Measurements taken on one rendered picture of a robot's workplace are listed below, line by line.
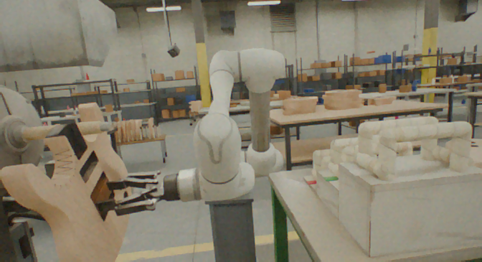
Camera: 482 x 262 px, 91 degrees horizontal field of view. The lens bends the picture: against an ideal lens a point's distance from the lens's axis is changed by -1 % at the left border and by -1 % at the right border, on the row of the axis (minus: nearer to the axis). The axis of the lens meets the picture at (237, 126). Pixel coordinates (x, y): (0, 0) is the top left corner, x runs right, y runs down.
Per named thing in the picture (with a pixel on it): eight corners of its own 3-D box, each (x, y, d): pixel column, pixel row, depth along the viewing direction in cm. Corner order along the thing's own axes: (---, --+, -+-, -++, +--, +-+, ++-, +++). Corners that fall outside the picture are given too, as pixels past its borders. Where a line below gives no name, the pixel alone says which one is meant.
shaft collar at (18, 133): (8, 132, 57) (21, 122, 60) (19, 147, 59) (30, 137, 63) (17, 131, 57) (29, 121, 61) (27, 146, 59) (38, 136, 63)
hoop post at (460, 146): (458, 173, 51) (462, 131, 50) (445, 168, 55) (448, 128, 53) (472, 171, 52) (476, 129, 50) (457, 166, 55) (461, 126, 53)
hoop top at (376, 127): (363, 137, 57) (363, 124, 57) (356, 134, 60) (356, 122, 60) (441, 129, 58) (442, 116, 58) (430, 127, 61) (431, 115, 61)
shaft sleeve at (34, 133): (21, 132, 58) (29, 125, 60) (27, 143, 59) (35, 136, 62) (97, 125, 59) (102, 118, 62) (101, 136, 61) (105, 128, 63)
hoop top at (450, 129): (385, 146, 49) (385, 131, 49) (375, 142, 52) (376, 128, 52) (475, 136, 50) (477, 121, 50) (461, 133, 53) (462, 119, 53)
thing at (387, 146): (384, 181, 51) (385, 138, 49) (374, 176, 54) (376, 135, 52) (398, 179, 51) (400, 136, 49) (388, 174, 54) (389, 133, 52)
